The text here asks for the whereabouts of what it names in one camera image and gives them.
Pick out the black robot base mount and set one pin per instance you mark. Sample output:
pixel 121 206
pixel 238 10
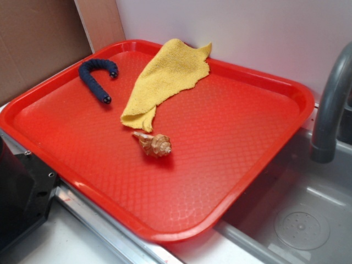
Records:
pixel 27 188

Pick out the red plastic tray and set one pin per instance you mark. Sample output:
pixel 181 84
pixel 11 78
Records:
pixel 223 132

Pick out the yellow microfiber cloth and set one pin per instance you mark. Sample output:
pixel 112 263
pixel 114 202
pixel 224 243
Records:
pixel 176 67

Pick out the tan spiral seashell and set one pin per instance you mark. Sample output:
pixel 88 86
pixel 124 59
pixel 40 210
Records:
pixel 155 146

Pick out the grey plastic sink basin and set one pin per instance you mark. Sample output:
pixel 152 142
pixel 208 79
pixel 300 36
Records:
pixel 296 210

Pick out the grey sink faucet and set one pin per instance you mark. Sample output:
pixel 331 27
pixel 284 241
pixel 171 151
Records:
pixel 333 120

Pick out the brown cardboard panel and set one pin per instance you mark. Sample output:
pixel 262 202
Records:
pixel 41 38

